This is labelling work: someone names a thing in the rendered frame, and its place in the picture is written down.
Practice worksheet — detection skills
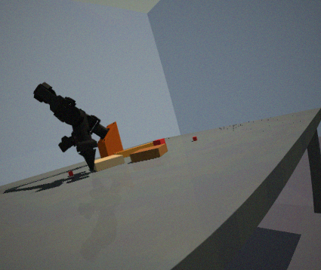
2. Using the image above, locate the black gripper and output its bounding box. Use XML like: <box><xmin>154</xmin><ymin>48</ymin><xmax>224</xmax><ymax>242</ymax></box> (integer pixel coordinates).
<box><xmin>73</xmin><ymin>125</ymin><xmax>98</xmax><ymax>171</ymax></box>

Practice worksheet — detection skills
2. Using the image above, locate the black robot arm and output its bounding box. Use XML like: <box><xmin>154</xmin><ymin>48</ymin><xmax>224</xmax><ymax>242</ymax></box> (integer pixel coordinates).
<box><xmin>33</xmin><ymin>82</ymin><xmax>109</xmax><ymax>152</ymax></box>

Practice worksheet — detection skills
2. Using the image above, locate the orange flat bar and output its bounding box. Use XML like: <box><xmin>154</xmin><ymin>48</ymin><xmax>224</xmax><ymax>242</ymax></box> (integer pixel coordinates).
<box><xmin>113</xmin><ymin>143</ymin><xmax>154</xmax><ymax>158</ymax></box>

